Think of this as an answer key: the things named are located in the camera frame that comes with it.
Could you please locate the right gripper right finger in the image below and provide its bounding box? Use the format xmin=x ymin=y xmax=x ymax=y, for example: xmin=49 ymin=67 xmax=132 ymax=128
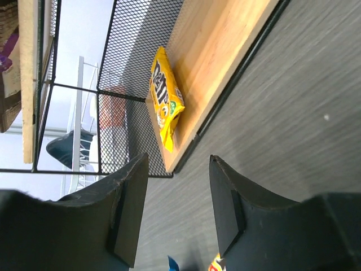
xmin=209 ymin=155 xmax=360 ymax=270

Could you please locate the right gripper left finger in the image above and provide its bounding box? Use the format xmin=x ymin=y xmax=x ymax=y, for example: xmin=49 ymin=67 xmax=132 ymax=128
xmin=1 ymin=154 xmax=149 ymax=270

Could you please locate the yellow candy bag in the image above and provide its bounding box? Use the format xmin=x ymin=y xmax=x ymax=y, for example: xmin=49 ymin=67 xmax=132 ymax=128
xmin=149 ymin=47 xmax=185 ymax=153
xmin=208 ymin=253 xmax=226 ymax=271

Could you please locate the twisted blue candy bag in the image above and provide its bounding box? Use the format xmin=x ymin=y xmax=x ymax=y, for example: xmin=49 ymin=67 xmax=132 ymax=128
xmin=168 ymin=255 xmax=180 ymax=271

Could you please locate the dark blue plate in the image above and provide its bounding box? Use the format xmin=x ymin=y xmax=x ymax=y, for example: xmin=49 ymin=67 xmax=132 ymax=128
xmin=46 ymin=129 xmax=94 ymax=169

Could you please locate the white ceramic bowl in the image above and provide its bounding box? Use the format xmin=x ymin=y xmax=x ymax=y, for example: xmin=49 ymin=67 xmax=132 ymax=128
xmin=87 ymin=95 xmax=99 ymax=164

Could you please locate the pink ceramic bowl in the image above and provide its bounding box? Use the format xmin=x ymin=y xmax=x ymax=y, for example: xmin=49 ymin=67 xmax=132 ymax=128
xmin=99 ymin=94 xmax=126 ymax=129

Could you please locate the white wire dish rack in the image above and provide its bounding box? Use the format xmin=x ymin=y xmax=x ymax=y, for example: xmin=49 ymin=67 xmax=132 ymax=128
xmin=60 ymin=56 xmax=99 ymax=196

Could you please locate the black wire wooden shelf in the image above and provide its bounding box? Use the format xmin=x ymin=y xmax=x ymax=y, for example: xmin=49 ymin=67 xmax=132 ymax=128
xmin=0 ymin=0 xmax=291 ymax=179

